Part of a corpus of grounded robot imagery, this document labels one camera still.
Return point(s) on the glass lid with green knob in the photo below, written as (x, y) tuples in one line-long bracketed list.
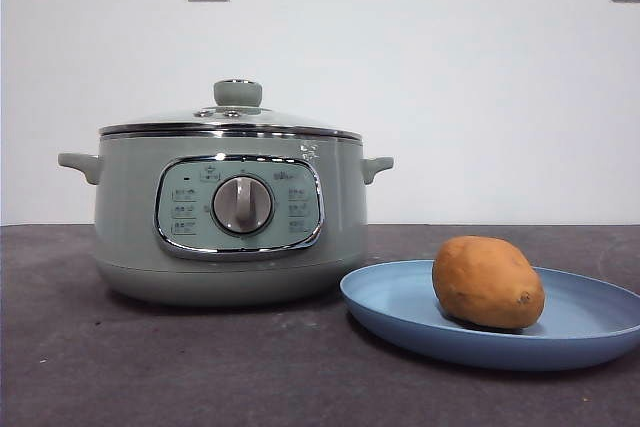
[(238, 93)]

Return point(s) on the brown potato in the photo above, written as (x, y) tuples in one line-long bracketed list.
[(485, 282)]

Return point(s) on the pale green electric steamer pot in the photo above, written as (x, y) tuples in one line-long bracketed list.
[(130, 207)]

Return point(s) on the blue round plate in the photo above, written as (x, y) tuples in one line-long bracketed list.
[(400, 307)]

